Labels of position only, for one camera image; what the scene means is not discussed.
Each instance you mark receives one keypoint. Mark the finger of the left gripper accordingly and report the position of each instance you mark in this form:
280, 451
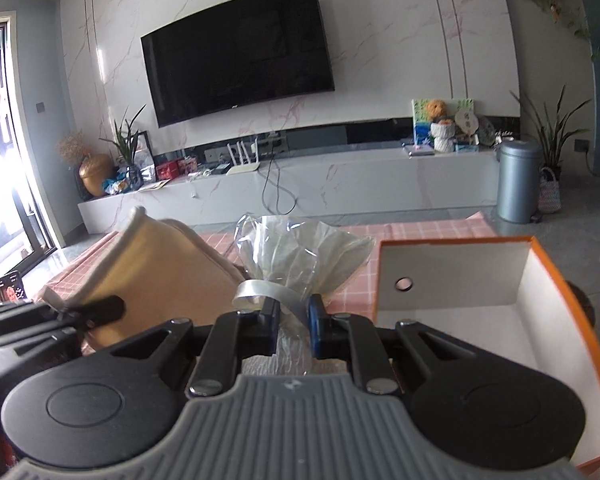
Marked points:
93, 314

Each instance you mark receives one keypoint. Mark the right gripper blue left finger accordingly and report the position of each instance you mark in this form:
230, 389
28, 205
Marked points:
269, 319

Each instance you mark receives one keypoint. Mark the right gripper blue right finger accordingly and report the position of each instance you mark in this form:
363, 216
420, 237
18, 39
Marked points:
319, 327

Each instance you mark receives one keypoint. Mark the clear plastic bag with ribbon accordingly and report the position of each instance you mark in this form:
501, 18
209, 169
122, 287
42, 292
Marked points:
289, 260

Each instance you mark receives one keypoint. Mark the beige fabric pouch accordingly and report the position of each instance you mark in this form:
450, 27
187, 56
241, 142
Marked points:
161, 269

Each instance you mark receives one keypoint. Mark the golden vase with dried flowers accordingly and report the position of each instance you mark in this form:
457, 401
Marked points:
90, 168

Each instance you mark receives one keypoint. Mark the white marble tv console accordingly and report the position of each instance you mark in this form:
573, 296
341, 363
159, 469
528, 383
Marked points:
355, 182

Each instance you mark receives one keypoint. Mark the red gift box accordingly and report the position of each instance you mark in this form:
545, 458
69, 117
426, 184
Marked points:
168, 170

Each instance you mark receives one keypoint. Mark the white wifi router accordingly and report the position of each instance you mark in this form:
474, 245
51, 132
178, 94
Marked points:
243, 157

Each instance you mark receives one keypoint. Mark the green potted plant on console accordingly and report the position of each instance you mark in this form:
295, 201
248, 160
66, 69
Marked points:
125, 139

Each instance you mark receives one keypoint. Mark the orange white cardboard box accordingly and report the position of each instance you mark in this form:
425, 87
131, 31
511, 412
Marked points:
502, 294

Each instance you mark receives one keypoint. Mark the teddy bear in white basket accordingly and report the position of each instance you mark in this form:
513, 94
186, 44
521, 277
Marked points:
442, 126

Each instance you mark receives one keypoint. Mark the grey metal trash can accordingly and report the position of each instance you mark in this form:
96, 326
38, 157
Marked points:
518, 180

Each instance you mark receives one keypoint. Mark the woven basket bag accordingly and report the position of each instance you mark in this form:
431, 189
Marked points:
549, 192

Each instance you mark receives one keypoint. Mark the tall floor plant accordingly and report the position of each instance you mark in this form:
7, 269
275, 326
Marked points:
551, 127

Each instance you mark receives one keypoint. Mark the black wall television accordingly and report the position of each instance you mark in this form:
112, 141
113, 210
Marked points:
237, 53

